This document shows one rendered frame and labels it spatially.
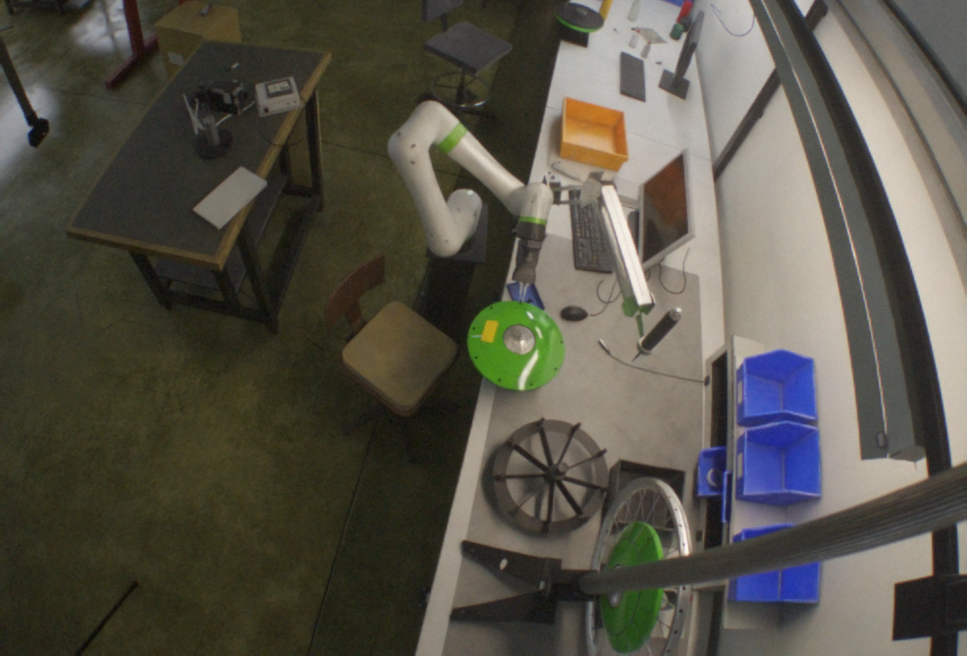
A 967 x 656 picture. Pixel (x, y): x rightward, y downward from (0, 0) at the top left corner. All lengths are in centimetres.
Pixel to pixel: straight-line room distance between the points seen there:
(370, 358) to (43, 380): 200
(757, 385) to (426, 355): 122
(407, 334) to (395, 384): 22
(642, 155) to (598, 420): 140
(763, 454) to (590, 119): 179
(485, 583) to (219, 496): 147
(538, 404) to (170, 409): 187
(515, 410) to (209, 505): 157
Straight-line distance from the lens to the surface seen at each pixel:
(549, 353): 170
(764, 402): 181
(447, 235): 190
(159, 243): 212
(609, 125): 279
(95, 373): 317
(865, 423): 80
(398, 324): 219
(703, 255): 245
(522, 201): 178
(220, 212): 210
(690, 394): 205
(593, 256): 214
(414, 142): 169
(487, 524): 167
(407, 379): 209
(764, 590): 167
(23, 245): 401
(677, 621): 109
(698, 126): 316
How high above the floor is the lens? 255
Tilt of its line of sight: 57 degrees down
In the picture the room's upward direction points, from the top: 18 degrees clockwise
